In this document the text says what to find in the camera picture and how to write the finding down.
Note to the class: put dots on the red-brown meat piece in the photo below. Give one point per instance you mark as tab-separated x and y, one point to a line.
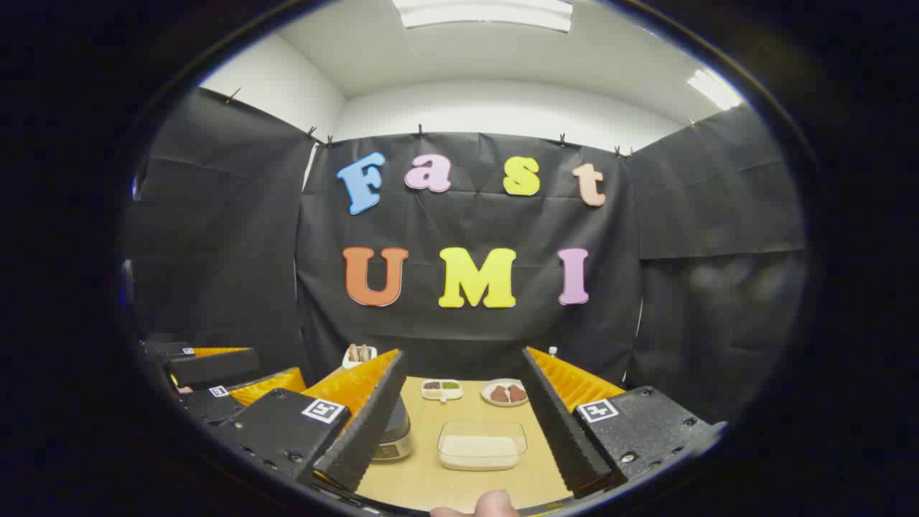
500	393
517	393

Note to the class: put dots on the white toaster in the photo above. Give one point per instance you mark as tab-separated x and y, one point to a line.
359	361

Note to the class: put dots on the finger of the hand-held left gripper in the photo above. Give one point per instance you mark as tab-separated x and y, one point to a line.
208	409
215	368

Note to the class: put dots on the dark grey rice cooker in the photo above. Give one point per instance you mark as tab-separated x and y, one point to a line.
397	431

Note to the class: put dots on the black backdrop cloth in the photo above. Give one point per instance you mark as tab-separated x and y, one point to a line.
467	330

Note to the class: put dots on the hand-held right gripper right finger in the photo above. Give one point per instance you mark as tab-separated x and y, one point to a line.
563	431

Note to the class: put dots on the white divided dish of beans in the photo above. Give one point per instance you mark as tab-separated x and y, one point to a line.
441	390

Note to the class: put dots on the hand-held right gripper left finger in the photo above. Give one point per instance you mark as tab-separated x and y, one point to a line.
359	438

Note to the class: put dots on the clear container of rice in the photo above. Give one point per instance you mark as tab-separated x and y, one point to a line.
482	446

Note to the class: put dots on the long ceiling light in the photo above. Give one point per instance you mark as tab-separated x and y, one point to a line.
713	88
484	13

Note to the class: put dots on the white round plate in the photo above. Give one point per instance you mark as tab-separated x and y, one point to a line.
505	402

